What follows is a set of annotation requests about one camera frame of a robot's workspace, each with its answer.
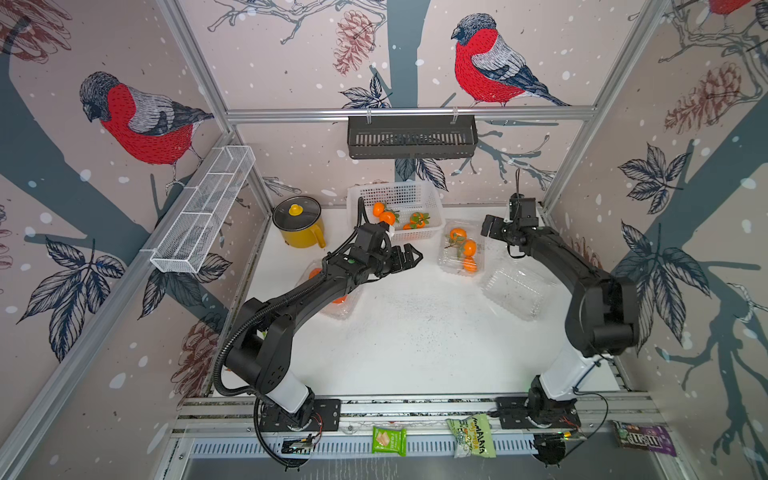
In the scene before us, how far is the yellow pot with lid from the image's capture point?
3.37 feet

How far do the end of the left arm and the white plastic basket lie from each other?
13.1 inches

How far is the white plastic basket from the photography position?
1126 millimetres
